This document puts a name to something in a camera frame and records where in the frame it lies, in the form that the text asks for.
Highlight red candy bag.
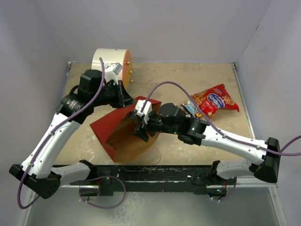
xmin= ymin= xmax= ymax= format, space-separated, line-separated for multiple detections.
xmin=191 ymin=84 xmax=240 ymax=118

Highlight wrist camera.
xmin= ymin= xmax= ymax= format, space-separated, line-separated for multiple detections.
xmin=104 ymin=63 xmax=123 ymax=84
xmin=135 ymin=99 xmax=152 ymax=124

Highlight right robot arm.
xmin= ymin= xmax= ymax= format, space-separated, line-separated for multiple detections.
xmin=127 ymin=100 xmax=280 ymax=184

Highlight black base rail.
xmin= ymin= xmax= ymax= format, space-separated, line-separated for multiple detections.
xmin=74 ymin=164 xmax=235 ymax=197

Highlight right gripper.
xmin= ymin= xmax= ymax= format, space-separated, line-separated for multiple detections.
xmin=132 ymin=111 xmax=179 ymax=142

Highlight red paper bag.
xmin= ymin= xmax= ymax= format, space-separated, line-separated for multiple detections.
xmin=90 ymin=104 xmax=159 ymax=163

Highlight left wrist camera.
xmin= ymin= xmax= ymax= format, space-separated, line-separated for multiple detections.
xmin=104 ymin=63 xmax=123 ymax=84

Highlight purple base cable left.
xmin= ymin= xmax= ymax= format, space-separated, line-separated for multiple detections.
xmin=79 ymin=174 xmax=127 ymax=209

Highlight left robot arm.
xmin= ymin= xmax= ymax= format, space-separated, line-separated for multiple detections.
xmin=9 ymin=68 xmax=135 ymax=199

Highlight white cylinder drum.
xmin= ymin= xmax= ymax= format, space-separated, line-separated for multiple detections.
xmin=91 ymin=48 xmax=133 ymax=90

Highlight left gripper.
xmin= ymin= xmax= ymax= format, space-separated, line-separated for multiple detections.
xmin=92 ymin=80 xmax=135 ymax=109

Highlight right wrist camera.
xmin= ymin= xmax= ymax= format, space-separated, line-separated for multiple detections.
xmin=135 ymin=99 xmax=152 ymax=124

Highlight silver blue snack wrapper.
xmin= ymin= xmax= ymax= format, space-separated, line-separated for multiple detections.
xmin=180 ymin=99 xmax=197 ymax=117

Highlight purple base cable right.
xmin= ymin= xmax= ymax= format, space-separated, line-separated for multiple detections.
xmin=210 ymin=178 xmax=238 ymax=203

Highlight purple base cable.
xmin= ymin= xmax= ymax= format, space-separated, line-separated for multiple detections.
xmin=210 ymin=178 xmax=238 ymax=203
xmin=79 ymin=174 xmax=127 ymax=209

